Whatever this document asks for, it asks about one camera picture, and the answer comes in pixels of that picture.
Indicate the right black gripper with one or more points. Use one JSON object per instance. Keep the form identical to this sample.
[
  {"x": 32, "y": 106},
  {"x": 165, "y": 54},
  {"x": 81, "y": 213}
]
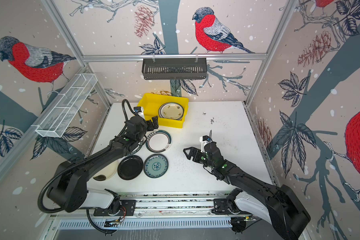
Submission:
[{"x": 192, "y": 152}]

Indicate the black round plate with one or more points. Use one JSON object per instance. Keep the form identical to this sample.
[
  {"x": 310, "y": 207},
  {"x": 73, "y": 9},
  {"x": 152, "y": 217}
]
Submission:
[{"x": 130, "y": 167}]

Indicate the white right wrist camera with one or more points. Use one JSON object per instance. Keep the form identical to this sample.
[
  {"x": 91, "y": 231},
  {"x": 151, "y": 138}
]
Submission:
[{"x": 204, "y": 140}]

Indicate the white wire mesh shelf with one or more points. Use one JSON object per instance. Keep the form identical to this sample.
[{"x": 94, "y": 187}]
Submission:
[{"x": 69, "y": 102}]

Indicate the medium green rimmed white plate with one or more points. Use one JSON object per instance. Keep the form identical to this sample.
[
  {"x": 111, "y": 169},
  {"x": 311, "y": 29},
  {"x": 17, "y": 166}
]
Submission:
[{"x": 158, "y": 141}]

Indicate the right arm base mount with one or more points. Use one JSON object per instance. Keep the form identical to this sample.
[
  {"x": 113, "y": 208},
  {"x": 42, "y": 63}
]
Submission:
[{"x": 225, "y": 207}]

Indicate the teal patterned round plate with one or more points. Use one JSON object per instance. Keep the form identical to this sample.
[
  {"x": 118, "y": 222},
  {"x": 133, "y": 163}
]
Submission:
[{"x": 155, "y": 166}]

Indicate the yellow plastic bin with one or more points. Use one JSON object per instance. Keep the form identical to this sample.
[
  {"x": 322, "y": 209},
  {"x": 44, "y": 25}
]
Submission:
[{"x": 152, "y": 103}]

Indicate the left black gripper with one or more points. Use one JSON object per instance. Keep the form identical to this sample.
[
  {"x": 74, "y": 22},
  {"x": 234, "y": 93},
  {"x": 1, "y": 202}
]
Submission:
[{"x": 154, "y": 122}]

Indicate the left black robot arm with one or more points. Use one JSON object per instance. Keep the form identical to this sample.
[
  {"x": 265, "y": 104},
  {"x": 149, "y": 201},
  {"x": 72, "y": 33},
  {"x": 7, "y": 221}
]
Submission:
[{"x": 67, "y": 189}]

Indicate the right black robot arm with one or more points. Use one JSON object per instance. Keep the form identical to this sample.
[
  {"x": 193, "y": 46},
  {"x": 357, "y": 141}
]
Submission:
[{"x": 287, "y": 214}]

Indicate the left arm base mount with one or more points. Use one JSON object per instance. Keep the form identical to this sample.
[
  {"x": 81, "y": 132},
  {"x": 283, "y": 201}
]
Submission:
[{"x": 118, "y": 208}]

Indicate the cream plate dark smudge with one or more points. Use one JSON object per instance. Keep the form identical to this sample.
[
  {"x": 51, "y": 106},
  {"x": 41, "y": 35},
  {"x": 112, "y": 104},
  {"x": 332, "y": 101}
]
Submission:
[{"x": 107, "y": 172}]

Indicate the cream floral round plate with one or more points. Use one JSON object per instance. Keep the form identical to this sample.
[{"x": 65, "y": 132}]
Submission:
[{"x": 172, "y": 111}]

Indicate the black hanging wall basket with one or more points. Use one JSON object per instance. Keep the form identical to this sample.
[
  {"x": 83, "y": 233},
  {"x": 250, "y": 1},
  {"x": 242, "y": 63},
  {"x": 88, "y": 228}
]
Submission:
[{"x": 174, "y": 69}]

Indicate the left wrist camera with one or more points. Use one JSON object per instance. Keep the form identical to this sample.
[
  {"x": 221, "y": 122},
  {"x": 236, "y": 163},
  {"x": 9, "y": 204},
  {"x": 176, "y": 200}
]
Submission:
[{"x": 139, "y": 111}]

